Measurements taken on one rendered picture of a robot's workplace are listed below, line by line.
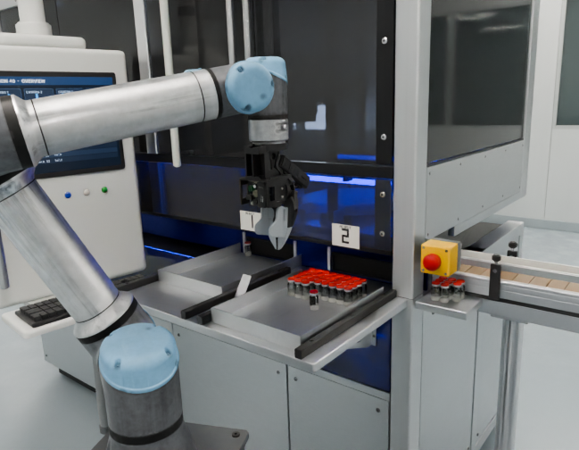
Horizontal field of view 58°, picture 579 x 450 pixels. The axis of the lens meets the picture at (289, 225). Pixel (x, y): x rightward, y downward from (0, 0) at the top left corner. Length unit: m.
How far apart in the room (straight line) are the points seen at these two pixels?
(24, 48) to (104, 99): 0.99
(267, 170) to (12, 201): 0.42
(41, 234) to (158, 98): 0.29
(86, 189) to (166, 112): 1.04
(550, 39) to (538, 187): 1.45
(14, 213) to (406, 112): 0.84
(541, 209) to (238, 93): 5.35
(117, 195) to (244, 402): 0.82
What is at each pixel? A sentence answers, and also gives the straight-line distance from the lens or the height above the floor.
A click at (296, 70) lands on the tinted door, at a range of 1.44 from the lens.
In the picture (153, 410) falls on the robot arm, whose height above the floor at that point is 0.93.
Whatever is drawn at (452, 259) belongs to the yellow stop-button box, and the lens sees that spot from 1.28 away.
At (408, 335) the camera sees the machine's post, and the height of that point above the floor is 0.78.
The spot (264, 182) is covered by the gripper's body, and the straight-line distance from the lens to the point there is 0.95.
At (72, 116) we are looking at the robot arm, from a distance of 0.75.
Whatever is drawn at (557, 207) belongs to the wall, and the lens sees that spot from 5.94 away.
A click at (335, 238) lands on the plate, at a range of 1.40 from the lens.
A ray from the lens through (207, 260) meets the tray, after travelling 1.66.
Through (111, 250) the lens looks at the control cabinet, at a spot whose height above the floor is 0.90.
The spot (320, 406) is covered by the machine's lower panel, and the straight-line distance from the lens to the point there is 1.65.
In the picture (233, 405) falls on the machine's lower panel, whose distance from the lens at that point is 1.93.
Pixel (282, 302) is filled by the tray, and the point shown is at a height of 0.88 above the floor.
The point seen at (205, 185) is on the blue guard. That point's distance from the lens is 1.70.
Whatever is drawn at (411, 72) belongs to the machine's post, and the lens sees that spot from 1.25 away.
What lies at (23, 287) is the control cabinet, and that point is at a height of 0.85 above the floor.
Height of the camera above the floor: 1.37
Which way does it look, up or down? 13 degrees down
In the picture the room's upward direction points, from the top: 2 degrees counter-clockwise
